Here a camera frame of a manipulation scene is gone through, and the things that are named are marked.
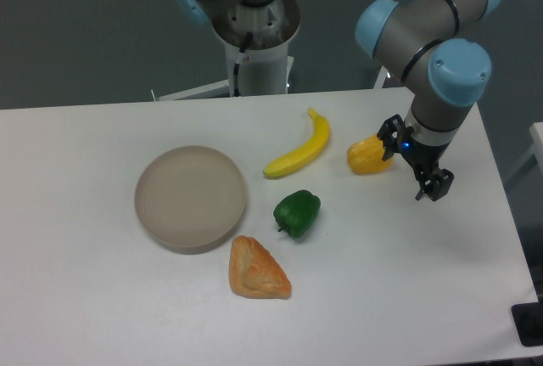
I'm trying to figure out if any yellow bell pepper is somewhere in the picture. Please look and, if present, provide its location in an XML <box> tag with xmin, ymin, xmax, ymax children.
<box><xmin>347</xmin><ymin>134</ymin><xmax>394</xmax><ymax>175</ymax></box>

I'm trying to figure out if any golden pastry turnover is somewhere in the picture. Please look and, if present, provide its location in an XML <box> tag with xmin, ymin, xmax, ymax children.
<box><xmin>228</xmin><ymin>235</ymin><xmax>292</xmax><ymax>299</ymax></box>

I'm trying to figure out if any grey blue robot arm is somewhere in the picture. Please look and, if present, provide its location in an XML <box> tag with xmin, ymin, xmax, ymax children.
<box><xmin>177</xmin><ymin>0</ymin><xmax>501</xmax><ymax>200</ymax></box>

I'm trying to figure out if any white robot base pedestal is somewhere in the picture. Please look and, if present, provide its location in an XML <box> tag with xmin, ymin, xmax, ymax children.
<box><xmin>157</xmin><ymin>0</ymin><xmax>300</xmax><ymax>101</ymax></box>

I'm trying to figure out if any green bell pepper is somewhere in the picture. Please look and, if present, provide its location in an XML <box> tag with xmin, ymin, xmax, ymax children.
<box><xmin>273</xmin><ymin>189</ymin><xmax>321</xmax><ymax>239</ymax></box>

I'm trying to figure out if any yellow banana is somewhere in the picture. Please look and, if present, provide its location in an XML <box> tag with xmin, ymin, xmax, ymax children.
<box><xmin>262</xmin><ymin>108</ymin><xmax>331</xmax><ymax>179</ymax></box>

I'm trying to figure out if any black cable on pedestal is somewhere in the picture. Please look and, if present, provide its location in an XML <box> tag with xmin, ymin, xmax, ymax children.
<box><xmin>232</xmin><ymin>31</ymin><xmax>255</xmax><ymax>98</ymax></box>

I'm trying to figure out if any black device at table edge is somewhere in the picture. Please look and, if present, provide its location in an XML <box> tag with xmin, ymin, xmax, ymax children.
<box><xmin>511</xmin><ymin>302</ymin><xmax>542</xmax><ymax>347</ymax></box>

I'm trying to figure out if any beige round plate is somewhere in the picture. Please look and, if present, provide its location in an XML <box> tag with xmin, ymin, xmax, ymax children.
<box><xmin>134</xmin><ymin>145</ymin><xmax>247</xmax><ymax>254</ymax></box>

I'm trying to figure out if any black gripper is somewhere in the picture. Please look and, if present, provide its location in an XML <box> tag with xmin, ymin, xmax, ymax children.
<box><xmin>377</xmin><ymin>114</ymin><xmax>455</xmax><ymax>201</ymax></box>

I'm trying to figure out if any white furniture at right edge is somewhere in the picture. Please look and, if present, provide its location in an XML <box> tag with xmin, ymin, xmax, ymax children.
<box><xmin>503</xmin><ymin>121</ymin><xmax>542</xmax><ymax>191</ymax></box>

